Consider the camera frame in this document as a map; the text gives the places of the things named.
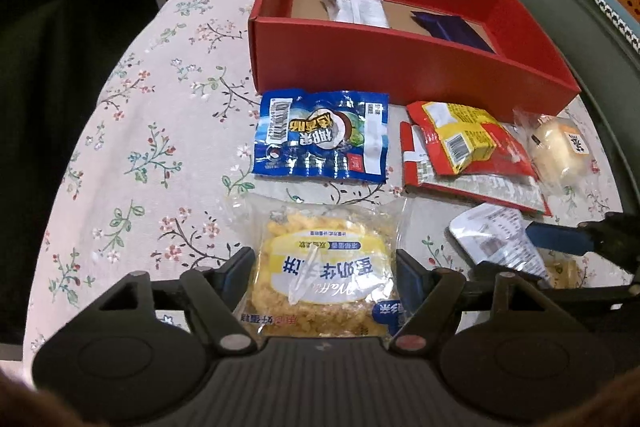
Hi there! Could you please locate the dark blue foil packet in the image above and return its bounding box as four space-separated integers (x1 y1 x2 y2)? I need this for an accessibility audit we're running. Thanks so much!
411 11 494 53

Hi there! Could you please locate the red cardboard box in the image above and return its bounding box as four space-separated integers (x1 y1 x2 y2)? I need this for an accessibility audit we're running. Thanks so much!
248 0 579 121

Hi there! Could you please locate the red yellow snack bag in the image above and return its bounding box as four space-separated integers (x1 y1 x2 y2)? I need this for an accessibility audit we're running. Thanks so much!
407 102 536 176

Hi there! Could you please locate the white small snack packet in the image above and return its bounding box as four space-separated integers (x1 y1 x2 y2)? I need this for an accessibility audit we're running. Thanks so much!
449 204 548 280

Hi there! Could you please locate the white long snack packet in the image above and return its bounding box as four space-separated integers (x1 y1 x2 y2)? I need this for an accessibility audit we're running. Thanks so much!
321 0 390 28

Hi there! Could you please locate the red white packet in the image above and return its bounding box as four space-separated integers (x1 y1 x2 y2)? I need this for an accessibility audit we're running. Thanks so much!
399 121 551 216

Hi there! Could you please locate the gold foil snack packet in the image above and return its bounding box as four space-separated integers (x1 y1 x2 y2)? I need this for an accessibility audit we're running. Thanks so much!
544 257 589 289

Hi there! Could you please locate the clear yellow egg crisp packet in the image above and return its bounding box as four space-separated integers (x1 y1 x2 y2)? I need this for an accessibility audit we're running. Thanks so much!
228 194 408 340

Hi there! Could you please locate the floral tablecloth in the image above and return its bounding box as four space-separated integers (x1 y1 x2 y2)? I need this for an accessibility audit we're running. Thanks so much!
22 0 637 368

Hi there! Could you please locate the dark side table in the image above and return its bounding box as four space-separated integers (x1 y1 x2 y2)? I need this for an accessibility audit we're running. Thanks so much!
1 0 160 345

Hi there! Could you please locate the round cake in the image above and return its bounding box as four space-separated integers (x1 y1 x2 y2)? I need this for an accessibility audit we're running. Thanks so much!
513 109 593 195

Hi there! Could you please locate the blue coconut snack packet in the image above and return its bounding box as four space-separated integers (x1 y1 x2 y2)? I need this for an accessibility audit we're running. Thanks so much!
253 89 390 184

